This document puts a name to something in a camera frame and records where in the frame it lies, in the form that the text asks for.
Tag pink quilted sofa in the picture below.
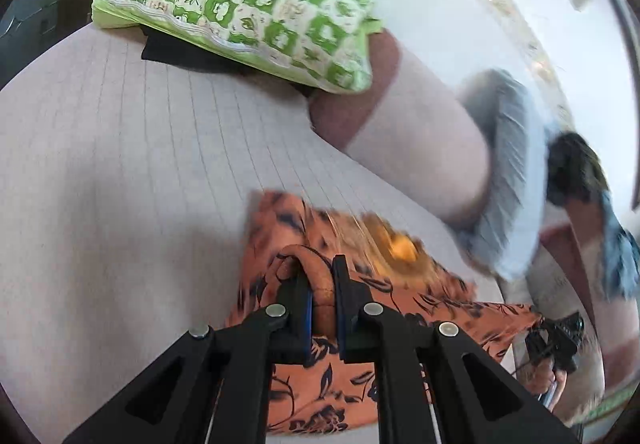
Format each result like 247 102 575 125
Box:
0 19 621 444

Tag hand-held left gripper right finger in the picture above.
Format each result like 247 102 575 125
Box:
331 255 581 444

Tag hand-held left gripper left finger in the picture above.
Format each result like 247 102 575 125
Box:
62 269 316 444

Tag grey pillow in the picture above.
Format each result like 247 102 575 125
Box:
452 69 551 282

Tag dark cloth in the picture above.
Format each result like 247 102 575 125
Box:
141 26 321 97

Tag orange floral blouse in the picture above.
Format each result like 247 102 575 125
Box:
225 190 543 435

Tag blue cloth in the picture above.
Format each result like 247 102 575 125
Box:
597 191 640 300

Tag person's right hand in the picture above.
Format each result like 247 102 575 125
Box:
521 364 569 408

